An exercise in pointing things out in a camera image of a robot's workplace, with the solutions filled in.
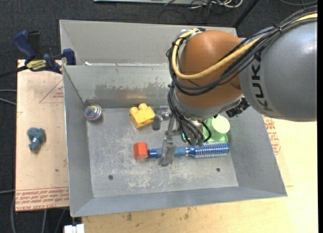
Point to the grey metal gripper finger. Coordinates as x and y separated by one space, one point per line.
167 152
157 122

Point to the blue brush with red end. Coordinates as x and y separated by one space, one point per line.
212 150

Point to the yellow toy brick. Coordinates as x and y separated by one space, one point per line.
142 116

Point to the black cylinder on white bracket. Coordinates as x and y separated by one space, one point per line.
237 109

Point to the brown cardboard board, red print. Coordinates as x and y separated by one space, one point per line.
40 171

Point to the shiny silver ball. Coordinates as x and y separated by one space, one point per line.
93 112

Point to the teal toy figure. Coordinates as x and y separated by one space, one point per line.
36 138

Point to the light green cup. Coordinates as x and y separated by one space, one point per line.
219 126

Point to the grey metal bin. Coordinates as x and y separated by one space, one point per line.
121 171

